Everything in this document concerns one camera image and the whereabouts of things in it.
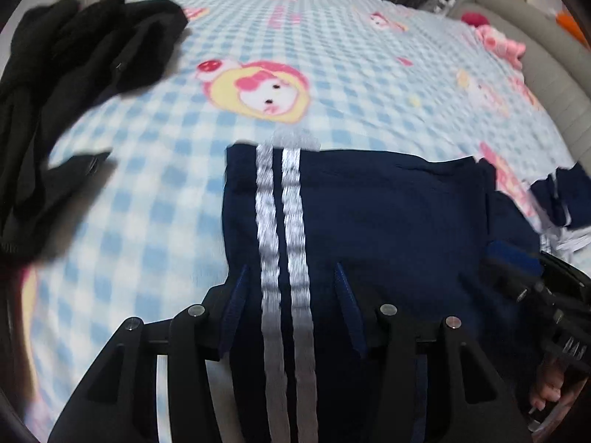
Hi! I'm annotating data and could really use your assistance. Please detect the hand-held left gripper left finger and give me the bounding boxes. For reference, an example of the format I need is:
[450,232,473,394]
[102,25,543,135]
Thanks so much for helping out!
[48,265,250,443]

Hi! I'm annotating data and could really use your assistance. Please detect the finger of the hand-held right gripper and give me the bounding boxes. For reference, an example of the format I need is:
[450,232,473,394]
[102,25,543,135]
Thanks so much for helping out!
[487,239,543,278]
[480,261,561,315]

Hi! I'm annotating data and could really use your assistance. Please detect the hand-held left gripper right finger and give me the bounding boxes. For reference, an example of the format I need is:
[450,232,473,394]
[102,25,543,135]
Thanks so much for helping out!
[335,262,529,443]

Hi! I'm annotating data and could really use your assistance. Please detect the navy striped pants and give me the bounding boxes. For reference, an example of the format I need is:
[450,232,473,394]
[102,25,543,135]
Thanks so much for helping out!
[221,143,543,443]

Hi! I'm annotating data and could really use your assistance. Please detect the person's right hand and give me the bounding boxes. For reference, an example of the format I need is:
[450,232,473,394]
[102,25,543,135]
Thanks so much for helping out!
[530,357,583,413]

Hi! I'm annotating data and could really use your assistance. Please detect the folded grey white garment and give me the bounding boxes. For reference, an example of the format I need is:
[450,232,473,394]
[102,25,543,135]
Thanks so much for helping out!
[540,225,591,264]

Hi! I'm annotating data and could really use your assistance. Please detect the folded navy garment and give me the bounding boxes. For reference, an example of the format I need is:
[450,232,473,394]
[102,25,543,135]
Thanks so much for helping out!
[529,164,591,231]

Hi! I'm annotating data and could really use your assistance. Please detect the checked cartoon blanket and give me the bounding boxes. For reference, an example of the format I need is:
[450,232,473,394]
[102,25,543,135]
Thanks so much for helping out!
[0,0,583,443]

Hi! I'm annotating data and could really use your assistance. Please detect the grey padded headboard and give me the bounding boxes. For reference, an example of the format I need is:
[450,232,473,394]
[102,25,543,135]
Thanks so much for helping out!
[448,0,591,162]

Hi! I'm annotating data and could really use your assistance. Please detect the pink plush toy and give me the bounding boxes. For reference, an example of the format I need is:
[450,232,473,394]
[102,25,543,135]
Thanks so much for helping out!
[475,25,527,63]

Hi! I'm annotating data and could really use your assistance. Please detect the orange plush toy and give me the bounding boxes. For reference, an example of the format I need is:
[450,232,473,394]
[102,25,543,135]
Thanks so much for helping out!
[556,9,591,49]

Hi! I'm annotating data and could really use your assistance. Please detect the red plush ball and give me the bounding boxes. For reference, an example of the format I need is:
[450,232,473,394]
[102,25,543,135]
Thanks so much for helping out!
[462,9,492,28]

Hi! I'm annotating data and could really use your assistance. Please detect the black jacket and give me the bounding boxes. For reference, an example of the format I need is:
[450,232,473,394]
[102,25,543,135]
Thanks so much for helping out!
[9,0,188,107]

